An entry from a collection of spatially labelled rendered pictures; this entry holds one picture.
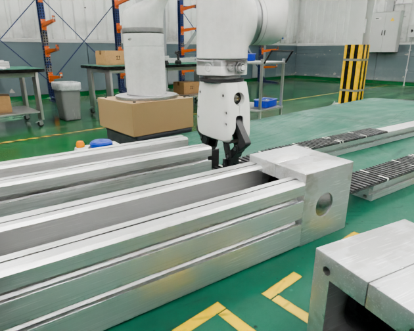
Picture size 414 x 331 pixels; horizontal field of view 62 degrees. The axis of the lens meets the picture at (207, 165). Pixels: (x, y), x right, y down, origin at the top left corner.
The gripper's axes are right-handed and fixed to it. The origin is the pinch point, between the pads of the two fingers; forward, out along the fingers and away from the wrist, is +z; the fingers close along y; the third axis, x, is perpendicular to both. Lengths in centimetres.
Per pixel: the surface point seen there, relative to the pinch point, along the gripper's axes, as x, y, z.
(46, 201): 30.2, -5.0, -2.1
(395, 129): -56, -1, 0
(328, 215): 0.3, -24.0, 0.2
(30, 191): 31.6, -3.9, -3.5
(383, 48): -1008, 565, -25
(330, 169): 1.0, -24.0, -6.2
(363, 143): -42.6, -1.3, 2.0
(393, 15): -1010, 551, -114
